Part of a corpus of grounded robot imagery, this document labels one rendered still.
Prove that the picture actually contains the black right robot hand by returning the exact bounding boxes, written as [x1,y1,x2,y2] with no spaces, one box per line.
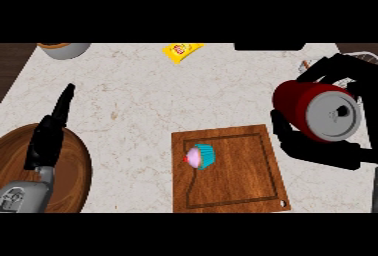
[269,52,378,172]

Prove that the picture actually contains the red can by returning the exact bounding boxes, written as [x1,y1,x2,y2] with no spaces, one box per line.
[272,79,365,144]

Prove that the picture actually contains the brown wooden cutting board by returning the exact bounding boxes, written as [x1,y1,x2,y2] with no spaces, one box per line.
[170,123,293,214]

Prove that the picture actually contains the pink cupcake teal wrapper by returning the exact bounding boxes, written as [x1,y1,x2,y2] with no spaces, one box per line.
[184,143,218,171]

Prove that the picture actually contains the black appliance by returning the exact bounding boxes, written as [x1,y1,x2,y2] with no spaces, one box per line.
[234,43,308,52]

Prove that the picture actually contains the yellow snack bag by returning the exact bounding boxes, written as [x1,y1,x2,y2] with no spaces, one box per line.
[163,43,206,65]

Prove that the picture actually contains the round brown wooden bowl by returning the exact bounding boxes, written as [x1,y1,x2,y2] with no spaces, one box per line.
[0,122,95,214]

